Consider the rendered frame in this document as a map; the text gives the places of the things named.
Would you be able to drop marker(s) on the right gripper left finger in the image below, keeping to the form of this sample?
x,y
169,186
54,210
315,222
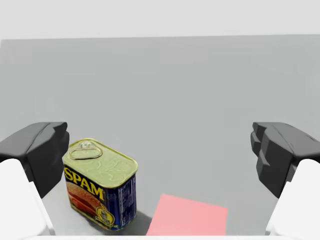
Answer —
x,y
37,160

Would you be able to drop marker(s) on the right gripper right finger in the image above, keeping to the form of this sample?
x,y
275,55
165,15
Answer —
x,y
277,160

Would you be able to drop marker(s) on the green and blue rectangular can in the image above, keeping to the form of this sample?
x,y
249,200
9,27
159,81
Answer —
x,y
100,185

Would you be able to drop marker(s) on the pink pad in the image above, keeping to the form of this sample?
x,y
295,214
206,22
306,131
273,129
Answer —
x,y
190,217

